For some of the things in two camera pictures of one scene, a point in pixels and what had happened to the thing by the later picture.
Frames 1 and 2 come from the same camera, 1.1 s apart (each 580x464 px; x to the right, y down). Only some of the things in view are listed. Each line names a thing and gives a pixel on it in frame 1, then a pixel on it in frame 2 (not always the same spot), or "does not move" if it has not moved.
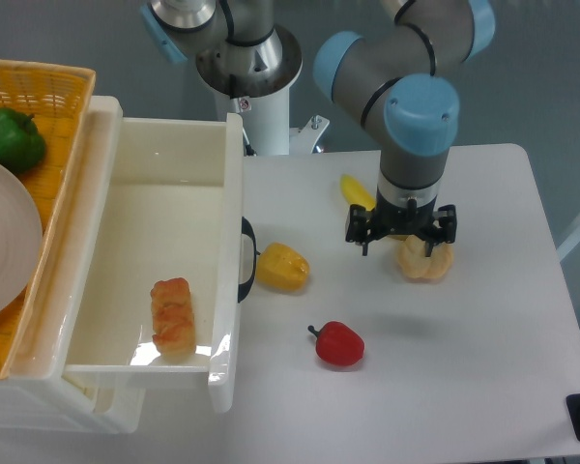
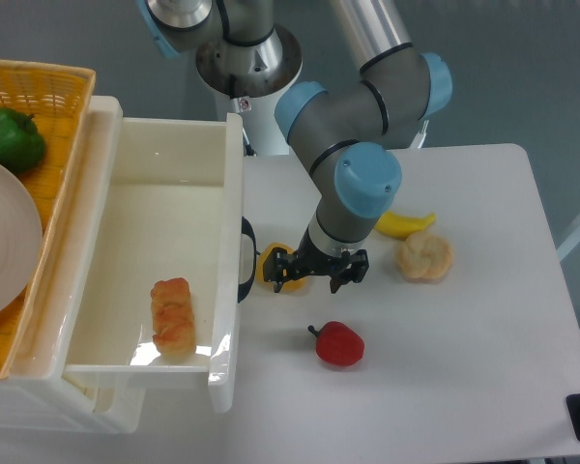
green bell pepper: (12, 139) does not move
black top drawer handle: (246, 229) does not move
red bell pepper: (338, 344) does not move
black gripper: (411, 219) -> (280, 265)
